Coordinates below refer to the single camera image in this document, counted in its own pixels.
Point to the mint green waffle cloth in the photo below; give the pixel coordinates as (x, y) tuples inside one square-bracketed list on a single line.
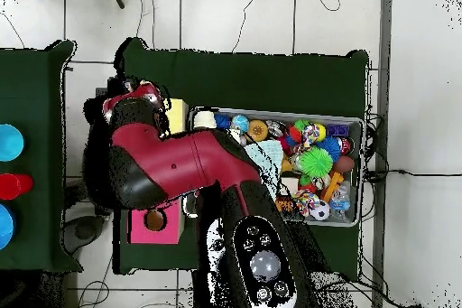
[(270, 152)]

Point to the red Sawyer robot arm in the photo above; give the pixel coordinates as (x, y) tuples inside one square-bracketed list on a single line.
[(180, 163)]

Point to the wooden box with three holes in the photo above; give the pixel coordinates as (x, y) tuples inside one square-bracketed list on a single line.
[(169, 228)]

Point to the shallow clear mesh bin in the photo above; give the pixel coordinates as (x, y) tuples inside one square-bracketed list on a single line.
[(359, 131)]

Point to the cream waffle cloth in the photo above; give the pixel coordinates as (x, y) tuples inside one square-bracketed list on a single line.
[(205, 120)]

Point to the dark green table cloth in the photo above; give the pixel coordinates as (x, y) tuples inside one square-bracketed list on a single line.
[(252, 80), (32, 87)]

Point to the globe print ball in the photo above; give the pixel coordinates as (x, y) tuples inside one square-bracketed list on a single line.
[(240, 123)]

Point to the burger squeeze toy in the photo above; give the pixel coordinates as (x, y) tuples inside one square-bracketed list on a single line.
[(257, 131)]

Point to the blue plastic cup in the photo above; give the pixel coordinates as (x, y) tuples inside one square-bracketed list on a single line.
[(5, 226), (10, 143)]

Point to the grey round stand base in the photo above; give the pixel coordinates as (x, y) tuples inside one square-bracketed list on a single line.
[(83, 232)]

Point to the red plastic cup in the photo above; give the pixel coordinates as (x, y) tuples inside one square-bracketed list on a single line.
[(14, 186)]

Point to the lime green spiky ball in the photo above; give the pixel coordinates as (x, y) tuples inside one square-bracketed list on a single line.
[(316, 162)]

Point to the blue spiky ball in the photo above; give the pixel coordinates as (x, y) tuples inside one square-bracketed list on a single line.
[(330, 145)]

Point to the orange bone toy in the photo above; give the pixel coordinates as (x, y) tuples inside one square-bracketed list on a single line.
[(334, 181)]

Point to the small soccer ball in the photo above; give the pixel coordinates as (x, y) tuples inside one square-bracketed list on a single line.
[(320, 211)]

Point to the small brown football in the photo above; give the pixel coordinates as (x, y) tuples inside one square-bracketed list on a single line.
[(344, 164)]

